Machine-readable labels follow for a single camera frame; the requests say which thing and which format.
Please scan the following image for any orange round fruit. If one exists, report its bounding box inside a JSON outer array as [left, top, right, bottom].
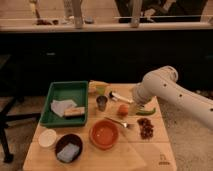
[[117, 104, 129, 117]]

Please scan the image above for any metal fork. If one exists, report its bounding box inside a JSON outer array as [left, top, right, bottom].
[[105, 117, 134, 129]]

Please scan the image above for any black office chair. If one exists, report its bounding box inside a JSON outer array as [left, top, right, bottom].
[[0, 53, 42, 164]]

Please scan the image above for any white paper cup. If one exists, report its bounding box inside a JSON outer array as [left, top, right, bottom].
[[38, 129, 57, 148]]

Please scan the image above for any white folded cloth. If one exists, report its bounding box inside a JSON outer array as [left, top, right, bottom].
[[50, 99, 77, 117]]

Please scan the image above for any green cup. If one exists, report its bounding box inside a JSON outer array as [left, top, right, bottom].
[[96, 86, 106, 95]]

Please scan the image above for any bunch of dark grapes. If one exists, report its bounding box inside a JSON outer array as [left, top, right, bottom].
[[137, 118, 154, 139]]

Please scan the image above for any small metal cup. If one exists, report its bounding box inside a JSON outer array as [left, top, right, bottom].
[[96, 95, 108, 111]]

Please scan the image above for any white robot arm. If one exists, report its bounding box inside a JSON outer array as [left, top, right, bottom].
[[132, 66, 213, 130]]

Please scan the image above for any green plastic tray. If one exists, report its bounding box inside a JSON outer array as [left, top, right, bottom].
[[40, 81, 88, 128]]

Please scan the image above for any tan wooden block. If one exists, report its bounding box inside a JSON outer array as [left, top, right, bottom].
[[64, 107, 85, 117]]

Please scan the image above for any orange bowl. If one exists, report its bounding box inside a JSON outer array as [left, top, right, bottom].
[[89, 119, 119, 150]]

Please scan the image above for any blue sponge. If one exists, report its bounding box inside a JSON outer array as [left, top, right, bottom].
[[57, 143, 80, 163]]

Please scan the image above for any dark brown bowl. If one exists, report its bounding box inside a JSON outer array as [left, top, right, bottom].
[[55, 134, 83, 163]]

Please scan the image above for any white handled kitchen tool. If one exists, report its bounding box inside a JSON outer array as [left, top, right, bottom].
[[109, 91, 133, 104]]

